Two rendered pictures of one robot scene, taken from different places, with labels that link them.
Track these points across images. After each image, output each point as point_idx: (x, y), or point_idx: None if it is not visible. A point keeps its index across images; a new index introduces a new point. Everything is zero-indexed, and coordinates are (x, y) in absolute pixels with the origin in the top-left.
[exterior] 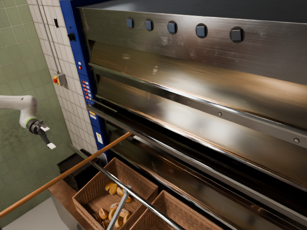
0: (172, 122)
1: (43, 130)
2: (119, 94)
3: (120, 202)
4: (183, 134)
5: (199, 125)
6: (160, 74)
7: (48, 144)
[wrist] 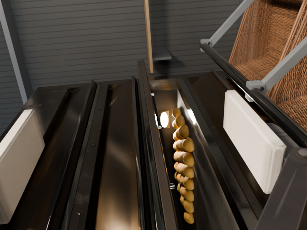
0: (130, 188)
1: (18, 128)
2: None
3: (282, 64)
4: (137, 160)
5: (120, 159)
6: (36, 220)
7: (261, 145)
